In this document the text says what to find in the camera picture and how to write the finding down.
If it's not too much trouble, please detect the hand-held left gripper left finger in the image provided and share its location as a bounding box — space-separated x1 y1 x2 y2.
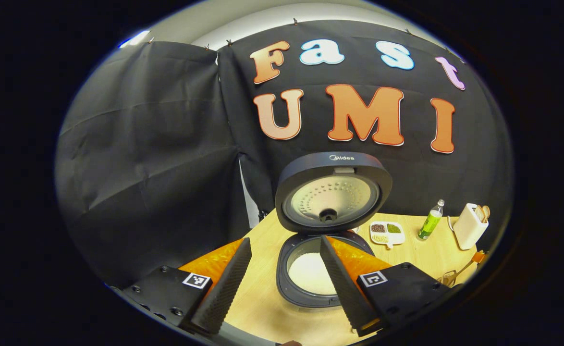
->
110 237 253 336

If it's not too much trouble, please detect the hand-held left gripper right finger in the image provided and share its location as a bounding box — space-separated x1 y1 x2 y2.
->
319 235 458 337

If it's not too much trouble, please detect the wooden spoon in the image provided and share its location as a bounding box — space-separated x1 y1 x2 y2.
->
448 259 477 284

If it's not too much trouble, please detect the white rice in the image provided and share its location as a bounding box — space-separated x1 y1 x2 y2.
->
288 252 338 296

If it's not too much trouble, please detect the dark grey rice cooker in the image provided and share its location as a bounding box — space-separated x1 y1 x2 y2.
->
275 152 393 308

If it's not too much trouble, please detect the white toaster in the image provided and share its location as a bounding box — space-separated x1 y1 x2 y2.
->
453 203 489 250

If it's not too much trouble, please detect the green label plastic bottle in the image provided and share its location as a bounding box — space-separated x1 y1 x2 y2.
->
417 199 445 241

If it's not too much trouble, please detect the white divided dish with grains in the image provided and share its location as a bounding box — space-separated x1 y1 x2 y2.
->
369 221 405 249

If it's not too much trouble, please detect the ceiling light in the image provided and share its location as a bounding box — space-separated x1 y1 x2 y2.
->
119 30 151 49

